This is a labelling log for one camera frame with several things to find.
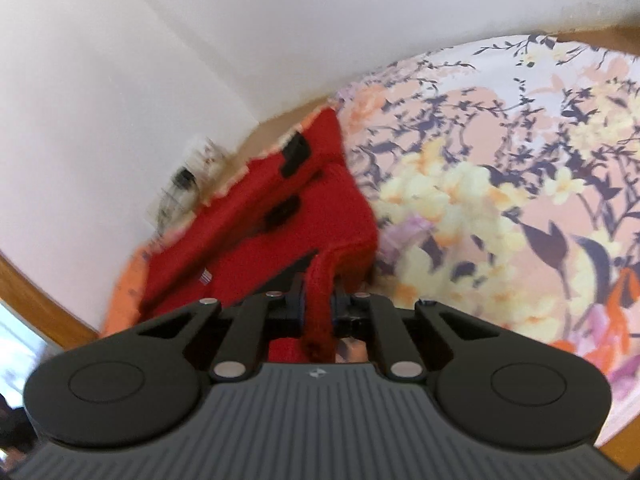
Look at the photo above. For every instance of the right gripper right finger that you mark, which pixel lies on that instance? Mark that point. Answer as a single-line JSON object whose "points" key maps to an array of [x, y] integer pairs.
{"points": [[370, 329]]}

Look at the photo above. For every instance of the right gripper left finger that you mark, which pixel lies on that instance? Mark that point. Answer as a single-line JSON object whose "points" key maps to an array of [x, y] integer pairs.
{"points": [[262, 318]]}

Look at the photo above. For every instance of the red knit cardigan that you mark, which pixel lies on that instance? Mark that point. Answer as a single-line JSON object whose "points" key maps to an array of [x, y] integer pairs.
{"points": [[300, 203]]}

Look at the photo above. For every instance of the black power adapter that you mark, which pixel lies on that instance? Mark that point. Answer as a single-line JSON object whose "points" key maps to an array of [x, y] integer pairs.
{"points": [[184, 179]]}

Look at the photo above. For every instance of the floral orange bed sheet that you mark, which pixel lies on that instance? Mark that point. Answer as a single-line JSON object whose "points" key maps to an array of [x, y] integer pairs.
{"points": [[505, 181]]}

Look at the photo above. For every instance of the white wall socket strip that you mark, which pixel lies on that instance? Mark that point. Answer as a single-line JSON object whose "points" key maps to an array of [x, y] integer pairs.
{"points": [[203, 162]]}

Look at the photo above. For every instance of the wooden bed frame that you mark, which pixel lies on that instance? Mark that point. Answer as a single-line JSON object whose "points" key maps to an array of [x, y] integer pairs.
{"points": [[41, 312]]}

